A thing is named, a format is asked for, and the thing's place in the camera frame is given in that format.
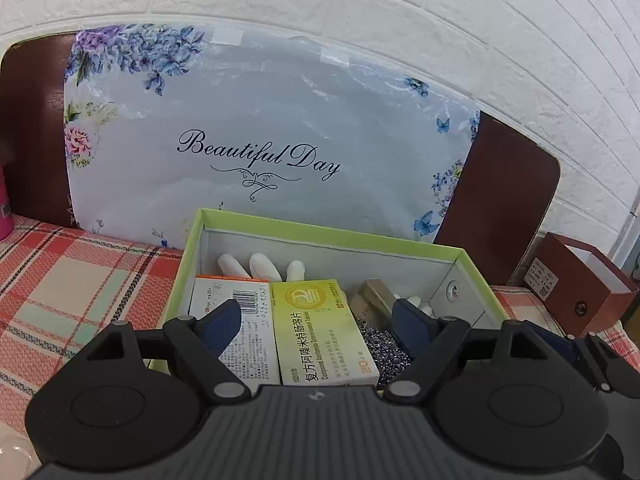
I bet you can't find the white orange medicine box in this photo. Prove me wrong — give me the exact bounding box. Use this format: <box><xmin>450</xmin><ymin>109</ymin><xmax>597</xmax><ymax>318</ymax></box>
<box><xmin>189</xmin><ymin>275</ymin><xmax>282</xmax><ymax>396</ymax></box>

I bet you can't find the floral printed plastic bag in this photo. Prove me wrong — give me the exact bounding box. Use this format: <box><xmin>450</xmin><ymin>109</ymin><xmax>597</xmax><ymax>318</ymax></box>
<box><xmin>64</xmin><ymin>22</ymin><xmax>481</xmax><ymax>251</ymax></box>

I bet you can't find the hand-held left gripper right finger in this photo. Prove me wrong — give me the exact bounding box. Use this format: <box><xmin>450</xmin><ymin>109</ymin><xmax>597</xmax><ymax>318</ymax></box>
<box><xmin>382</xmin><ymin>299</ymin><xmax>557</xmax><ymax>404</ymax></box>

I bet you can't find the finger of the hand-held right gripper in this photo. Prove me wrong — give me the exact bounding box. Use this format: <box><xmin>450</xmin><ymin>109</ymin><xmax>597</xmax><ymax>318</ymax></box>
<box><xmin>542</xmin><ymin>327</ymin><xmax>619</xmax><ymax>397</ymax></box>

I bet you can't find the pink thermos bottle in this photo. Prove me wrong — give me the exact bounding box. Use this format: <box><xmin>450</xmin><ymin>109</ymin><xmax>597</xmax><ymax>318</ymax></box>
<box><xmin>0</xmin><ymin>160</ymin><xmax>14</xmax><ymax>241</ymax></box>

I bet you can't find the light green cardboard box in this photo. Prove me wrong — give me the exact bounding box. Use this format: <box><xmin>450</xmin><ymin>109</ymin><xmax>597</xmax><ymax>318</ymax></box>
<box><xmin>147</xmin><ymin>207</ymin><xmax>511</xmax><ymax>387</ymax></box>

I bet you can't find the brown wooden headboard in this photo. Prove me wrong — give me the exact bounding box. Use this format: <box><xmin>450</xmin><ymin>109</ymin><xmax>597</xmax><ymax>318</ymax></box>
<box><xmin>0</xmin><ymin>32</ymin><xmax>561</xmax><ymax>286</ymax></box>

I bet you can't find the plaid blanket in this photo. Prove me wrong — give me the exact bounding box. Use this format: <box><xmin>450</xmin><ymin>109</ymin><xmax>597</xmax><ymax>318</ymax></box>
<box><xmin>0</xmin><ymin>212</ymin><xmax>640</xmax><ymax>461</ymax></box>

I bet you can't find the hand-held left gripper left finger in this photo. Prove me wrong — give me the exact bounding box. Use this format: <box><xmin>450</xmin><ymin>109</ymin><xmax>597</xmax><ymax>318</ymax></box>
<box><xmin>75</xmin><ymin>299</ymin><xmax>252</xmax><ymax>402</ymax></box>

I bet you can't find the clear plastic cup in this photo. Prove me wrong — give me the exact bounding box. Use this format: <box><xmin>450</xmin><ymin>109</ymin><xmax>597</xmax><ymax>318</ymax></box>
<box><xmin>0</xmin><ymin>432</ymin><xmax>36</xmax><ymax>479</ymax></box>

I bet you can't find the brown cardboard box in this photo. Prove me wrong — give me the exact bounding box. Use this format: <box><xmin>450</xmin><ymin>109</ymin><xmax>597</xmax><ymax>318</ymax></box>
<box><xmin>525</xmin><ymin>232</ymin><xmax>640</xmax><ymax>339</ymax></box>

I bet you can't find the tan small box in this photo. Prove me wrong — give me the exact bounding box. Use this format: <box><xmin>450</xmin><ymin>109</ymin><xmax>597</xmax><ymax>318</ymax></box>
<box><xmin>349</xmin><ymin>294</ymin><xmax>381</xmax><ymax>322</ymax></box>

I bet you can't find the olive green carton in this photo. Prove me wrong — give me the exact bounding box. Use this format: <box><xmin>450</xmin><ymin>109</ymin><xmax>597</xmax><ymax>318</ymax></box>
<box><xmin>362</xmin><ymin>280</ymin><xmax>401</xmax><ymax>314</ymax></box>

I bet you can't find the yellow white medicine box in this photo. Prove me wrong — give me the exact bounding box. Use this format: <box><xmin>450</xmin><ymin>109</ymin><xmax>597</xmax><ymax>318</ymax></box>
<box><xmin>270</xmin><ymin>280</ymin><xmax>381</xmax><ymax>387</ymax></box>

